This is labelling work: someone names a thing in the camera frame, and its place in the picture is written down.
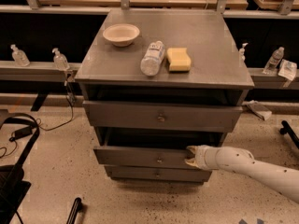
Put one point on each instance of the yellow sponge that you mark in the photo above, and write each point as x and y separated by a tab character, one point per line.
179	60

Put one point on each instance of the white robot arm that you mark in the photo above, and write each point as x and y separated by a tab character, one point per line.
283	180

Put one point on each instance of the black bar bottom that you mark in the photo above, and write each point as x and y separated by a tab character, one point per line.
76	207

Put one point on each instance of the grey drawer cabinet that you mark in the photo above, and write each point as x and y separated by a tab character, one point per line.
217	76

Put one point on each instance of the grey top drawer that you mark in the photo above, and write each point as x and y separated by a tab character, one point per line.
200	118

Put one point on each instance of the black stand leg right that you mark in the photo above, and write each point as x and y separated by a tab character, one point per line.
286	128

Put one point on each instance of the black power adapter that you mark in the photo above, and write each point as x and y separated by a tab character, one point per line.
23	132

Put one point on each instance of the grey bottom drawer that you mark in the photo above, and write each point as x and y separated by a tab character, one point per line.
164	174

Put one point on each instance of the grey drawer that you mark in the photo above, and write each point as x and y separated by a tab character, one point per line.
164	174
152	148
200	118

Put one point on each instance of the grey packet on floor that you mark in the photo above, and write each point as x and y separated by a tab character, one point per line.
259	110

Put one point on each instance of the clear plastic water bottle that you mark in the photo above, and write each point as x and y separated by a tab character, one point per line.
151	62

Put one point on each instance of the beige paper bowl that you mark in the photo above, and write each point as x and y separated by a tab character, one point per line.
121	35

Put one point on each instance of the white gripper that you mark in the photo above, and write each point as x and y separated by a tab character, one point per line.
203	157

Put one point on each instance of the upright clear water bottle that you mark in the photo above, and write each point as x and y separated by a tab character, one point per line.
274	61

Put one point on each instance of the far left sanitizer bottle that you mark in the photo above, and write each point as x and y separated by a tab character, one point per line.
19	56

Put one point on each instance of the black chair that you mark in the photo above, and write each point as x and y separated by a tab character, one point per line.
12	188

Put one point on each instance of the small right sanitizer bottle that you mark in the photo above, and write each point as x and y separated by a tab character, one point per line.
242	51

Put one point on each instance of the clear plastic packet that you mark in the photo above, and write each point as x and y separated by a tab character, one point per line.
287	70

